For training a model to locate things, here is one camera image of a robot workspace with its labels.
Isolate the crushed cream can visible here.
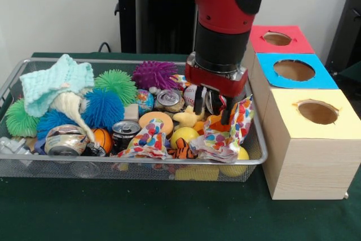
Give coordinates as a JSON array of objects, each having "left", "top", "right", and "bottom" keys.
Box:
[{"left": 44, "top": 124, "right": 90, "bottom": 156}]

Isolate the cream muslin cloth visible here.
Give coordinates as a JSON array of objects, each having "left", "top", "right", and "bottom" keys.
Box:
[{"left": 49, "top": 88, "right": 96, "bottom": 143}]

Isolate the white baseball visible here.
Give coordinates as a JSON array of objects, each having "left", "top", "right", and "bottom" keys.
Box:
[{"left": 183, "top": 84, "right": 204, "bottom": 108}]

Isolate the silver wire mesh bin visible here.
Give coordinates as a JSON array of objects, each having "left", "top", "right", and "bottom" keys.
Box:
[{"left": 0, "top": 58, "right": 268, "bottom": 182}]

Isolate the blue spiky ball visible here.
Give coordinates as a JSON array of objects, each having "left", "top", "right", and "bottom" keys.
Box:
[{"left": 81, "top": 88, "right": 125, "bottom": 132}]

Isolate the crushed black can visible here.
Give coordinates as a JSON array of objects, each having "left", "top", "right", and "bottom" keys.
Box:
[{"left": 112, "top": 120, "right": 141, "bottom": 148}]

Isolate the polka dot cloth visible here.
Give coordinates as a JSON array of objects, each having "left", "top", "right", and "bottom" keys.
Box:
[
  {"left": 189, "top": 95, "right": 255, "bottom": 163},
  {"left": 117, "top": 119, "right": 173, "bottom": 160}
]

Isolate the dark green table cloth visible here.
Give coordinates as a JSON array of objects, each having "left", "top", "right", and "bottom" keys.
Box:
[
  {"left": 0, "top": 51, "right": 361, "bottom": 241},
  {"left": 338, "top": 59, "right": 361, "bottom": 80}
]

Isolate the yellow ball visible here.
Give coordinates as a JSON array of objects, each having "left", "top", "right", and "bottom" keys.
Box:
[{"left": 170, "top": 127, "right": 200, "bottom": 150}]

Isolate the black looped cable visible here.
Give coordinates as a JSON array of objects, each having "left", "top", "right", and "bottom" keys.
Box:
[{"left": 97, "top": 42, "right": 113, "bottom": 53}]

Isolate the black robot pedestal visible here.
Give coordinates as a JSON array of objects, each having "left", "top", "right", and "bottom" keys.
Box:
[{"left": 108, "top": 0, "right": 198, "bottom": 55}]

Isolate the black upright stand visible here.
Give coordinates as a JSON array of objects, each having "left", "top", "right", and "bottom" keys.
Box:
[{"left": 324, "top": 0, "right": 361, "bottom": 80}]

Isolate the mint green muslin cloth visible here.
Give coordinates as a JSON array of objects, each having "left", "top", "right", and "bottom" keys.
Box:
[{"left": 19, "top": 54, "right": 95, "bottom": 118}]

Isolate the wooden three-hole box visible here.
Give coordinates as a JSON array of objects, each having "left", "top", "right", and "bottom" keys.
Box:
[{"left": 242, "top": 24, "right": 361, "bottom": 201}]

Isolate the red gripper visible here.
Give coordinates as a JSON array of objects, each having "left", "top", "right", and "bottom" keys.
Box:
[{"left": 184, "top": 63, "right": 249, "bottom": 125}]

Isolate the purple spiky ball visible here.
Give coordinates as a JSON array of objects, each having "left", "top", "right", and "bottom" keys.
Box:
[{"left": 131, "top": 60, "right": 179, "bottom": 91}]

